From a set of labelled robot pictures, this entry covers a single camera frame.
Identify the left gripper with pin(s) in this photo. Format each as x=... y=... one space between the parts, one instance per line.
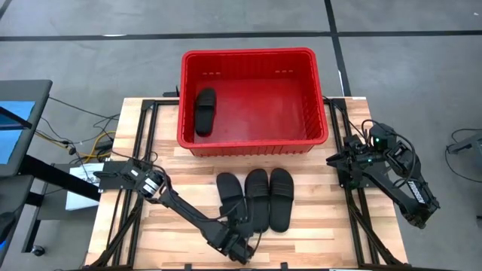
x=237 y=241

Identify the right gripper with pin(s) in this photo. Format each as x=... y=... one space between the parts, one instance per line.
x=359 y=158

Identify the black rubber slide sandal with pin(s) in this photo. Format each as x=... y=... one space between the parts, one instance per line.
x=281 y=203
x=257 y=199
x=227 y=188
x=205 y=116

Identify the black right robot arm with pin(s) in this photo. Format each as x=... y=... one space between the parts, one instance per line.
x=406 y=195

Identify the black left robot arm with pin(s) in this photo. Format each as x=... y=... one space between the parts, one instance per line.
x=188 y=214

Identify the red plastic bin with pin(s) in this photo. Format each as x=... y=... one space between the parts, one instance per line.
x=263 y=113

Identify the black table edge clamp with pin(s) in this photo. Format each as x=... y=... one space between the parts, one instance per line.
x=284 y=266
x=187 y=267

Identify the grey metal floor stand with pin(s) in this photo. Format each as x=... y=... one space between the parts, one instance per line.
x=467 y=145

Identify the white cardboard box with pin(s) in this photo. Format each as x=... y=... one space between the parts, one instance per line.
x=79 y=199

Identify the black monitor stand bar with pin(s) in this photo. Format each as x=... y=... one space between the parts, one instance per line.
x=56 y=177

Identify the black caster wheel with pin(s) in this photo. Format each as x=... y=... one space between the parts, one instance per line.
x=38 y=250

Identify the dark grey desk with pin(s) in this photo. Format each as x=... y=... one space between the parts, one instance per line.
x=15 y=192

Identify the grey monitor with blue screen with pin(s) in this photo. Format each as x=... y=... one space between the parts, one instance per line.
x=15 y=143

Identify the black aluminium table frame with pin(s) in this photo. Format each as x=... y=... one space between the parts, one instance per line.
x=339 y=102
x=148 y=104

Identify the black clamp bracket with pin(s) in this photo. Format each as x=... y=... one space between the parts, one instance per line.
x=172 y=93

